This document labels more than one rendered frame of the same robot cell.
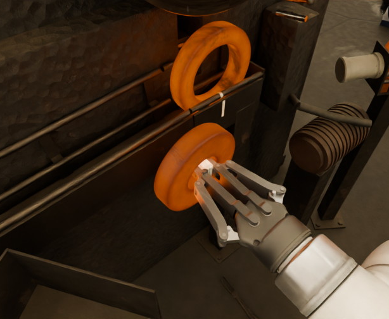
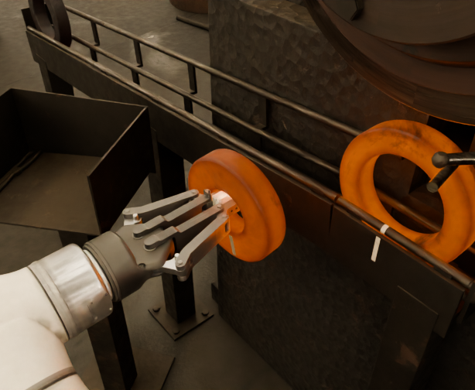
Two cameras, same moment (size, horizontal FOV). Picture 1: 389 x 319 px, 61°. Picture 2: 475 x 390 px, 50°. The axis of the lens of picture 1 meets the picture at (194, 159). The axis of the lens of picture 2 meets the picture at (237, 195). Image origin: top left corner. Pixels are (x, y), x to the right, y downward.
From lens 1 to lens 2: 0.63 m
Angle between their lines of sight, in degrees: 62
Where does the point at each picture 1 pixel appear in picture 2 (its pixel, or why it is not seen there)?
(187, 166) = (203, 169)
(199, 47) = (376, 130)
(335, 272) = (43, 267)
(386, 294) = (2, 302)
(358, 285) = (22, 283)
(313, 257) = (66, 252)
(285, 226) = (111, 239)
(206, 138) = (227, 165)
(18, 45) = (293, 12)
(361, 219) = not seen: outside the picture
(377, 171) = not seen: outside the picture
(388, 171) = not seen: outside the picture
